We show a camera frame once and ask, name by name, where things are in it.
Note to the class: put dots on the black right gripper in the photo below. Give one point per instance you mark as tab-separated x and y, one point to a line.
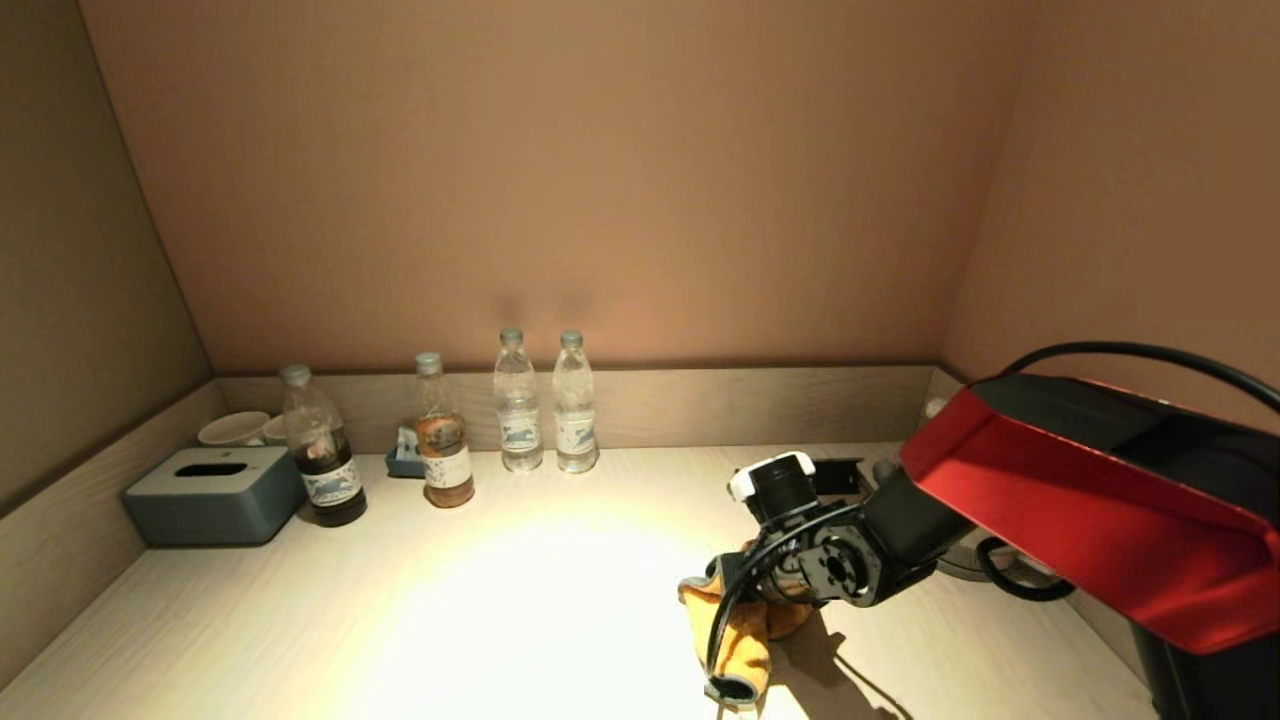
775	590

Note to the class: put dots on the orange microfibre cloth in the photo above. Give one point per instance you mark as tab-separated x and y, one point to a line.
740	640

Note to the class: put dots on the red and black right arm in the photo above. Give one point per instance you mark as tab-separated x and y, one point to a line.
1080	500

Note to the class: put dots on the recessed black power socket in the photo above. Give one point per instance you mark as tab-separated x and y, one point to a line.
840	478

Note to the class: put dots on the grey kettle base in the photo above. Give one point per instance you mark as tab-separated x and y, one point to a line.
965	570

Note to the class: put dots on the clear water bottle blue label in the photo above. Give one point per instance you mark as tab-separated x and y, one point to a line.
517	418
573	418

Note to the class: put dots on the plastic bottle amber liquid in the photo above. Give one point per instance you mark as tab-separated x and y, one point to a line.
445	465

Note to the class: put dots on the small blue sachet tray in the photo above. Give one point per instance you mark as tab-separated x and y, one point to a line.
401	468

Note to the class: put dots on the white tea sachets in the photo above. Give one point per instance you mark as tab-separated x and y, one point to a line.
406	443

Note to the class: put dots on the plastic bottle dark liquid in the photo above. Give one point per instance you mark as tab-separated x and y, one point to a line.
333	483

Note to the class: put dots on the white ceramic cup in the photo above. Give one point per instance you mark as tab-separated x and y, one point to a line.
233	429
275	432

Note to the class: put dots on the blue-grey tissue box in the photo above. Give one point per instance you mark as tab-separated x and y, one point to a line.
210	503

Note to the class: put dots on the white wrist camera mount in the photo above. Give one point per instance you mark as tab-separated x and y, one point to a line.
785	480

